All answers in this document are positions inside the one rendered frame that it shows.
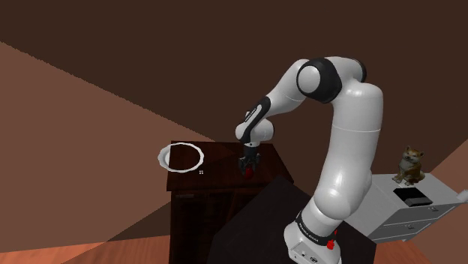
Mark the grey chest of drawers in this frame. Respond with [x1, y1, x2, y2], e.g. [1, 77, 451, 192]
[343, 172, 468, 245]

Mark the brown dog figure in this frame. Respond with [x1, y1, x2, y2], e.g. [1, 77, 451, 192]
[391, 145, 427, 187]

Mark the dark brown wooden cabinet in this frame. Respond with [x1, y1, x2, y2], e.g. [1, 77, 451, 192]
[166, 140, 295, 264]

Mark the black flat box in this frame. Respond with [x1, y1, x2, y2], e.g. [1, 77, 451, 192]
[392, 185, 434, 209]

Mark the dark robot stand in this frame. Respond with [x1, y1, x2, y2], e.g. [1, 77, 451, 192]
[206, 175, 378, 264]

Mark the white round bowl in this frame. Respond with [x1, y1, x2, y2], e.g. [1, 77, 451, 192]
[157, 142, 206, 174]

